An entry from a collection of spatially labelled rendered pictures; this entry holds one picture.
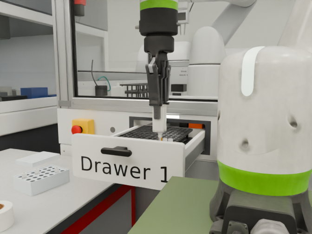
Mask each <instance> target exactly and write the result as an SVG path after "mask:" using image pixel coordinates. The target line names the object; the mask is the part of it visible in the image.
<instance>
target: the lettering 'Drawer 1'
mask: <svg viewBox="0 0 312 234"><path fill-rule="evenodd" d="M83 158H87V159H88V160H89V161H90V168H89V169H84V164H83ZM81 162H82V170H85V171H88V170H91V168H92V161H91V159H90V158H88V157H86V156H81ZM98 163H100V164H101V162H96V161H95V172H97V164H98ZM103 164H108V165H109V167H103V173H105V174H108V173H109V174H110V175H111V165H110V164H109V163H107V162H104V163H103ZM114 167H115V171H116V175H117V176H118V175H119V172H120V168H121V170H122V174H123V176H125V175H126V171H127V167H128V166H127V165H126V167H125V171H123V167H122V165H119V169H118V171H117V168H116V164H114ZM133 168H137V169H138V172H137V171H132V170H133ZM104 169H109V172H107V173H106V172H105V171H104ZM161 169H164V181H163V180H161V182H165V183H167V182H168V181H167V167H161ZM147 170H150V168H147V169H146V168H144V180H146V171H147ZM132 173H139V174H140V169H139V168H138V167H136V166H134V167H132V168H131V169H130V174H131V176H132V177H133V178H136V179H138V178H140V177H135V176H133V174H132Z"/></svg>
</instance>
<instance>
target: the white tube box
mask: <svg viewBox="0 0 312 234"><path fill-rule="evenodd" d="M57 167H58V168H59V173H56V174H55V171H54V168H57ZM26 174H27V177H26V179H22V174H19V175H15V176H13V187H14V189H15V190H17V191H19V192H21V193H24V194H26V195H29V196H34V195H37V194H39V193H42V192H44V191H47V190H49V189H52V188H54V187H57V186H59V185H62V184H64V183H67V182H69V181H70V173H69V169H66V168H62V167H59V166H56V165H52V164H51V165H48V166H45V167H42V168H39V175H35V172H34V170H32V171H28V172H26Z"/></svg>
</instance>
